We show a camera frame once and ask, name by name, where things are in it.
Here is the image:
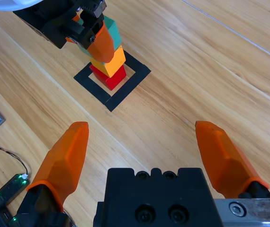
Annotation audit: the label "black adapter board green LEDs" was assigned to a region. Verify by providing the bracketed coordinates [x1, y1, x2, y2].
[0, 173, 30, 206]
[6, 211, 19, 227]

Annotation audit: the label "thin black wire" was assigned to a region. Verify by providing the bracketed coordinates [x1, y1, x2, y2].
[0, 139, 29, 177]

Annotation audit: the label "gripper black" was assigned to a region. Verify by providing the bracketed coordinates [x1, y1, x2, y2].
[13, 0, 116, 63]

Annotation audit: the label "black tape square outline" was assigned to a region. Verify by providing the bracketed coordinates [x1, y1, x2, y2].
[73, 50, 152, 113]

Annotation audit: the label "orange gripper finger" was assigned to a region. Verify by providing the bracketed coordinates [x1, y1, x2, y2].
[15, 121, 90, 227]
[195, 120, 270, 200]

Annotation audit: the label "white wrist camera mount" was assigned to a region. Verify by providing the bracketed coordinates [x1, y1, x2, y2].
[0, 0, 45, 12]

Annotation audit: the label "green wooden cube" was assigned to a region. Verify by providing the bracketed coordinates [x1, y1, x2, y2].
[77, 15, 121, 59]

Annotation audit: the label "red wooden cube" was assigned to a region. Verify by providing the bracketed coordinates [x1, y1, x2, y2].
[89, 63, 127, 91]

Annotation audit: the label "yellow wooden cube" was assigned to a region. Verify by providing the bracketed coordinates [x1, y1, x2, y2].
[89, 46, 126, 78]

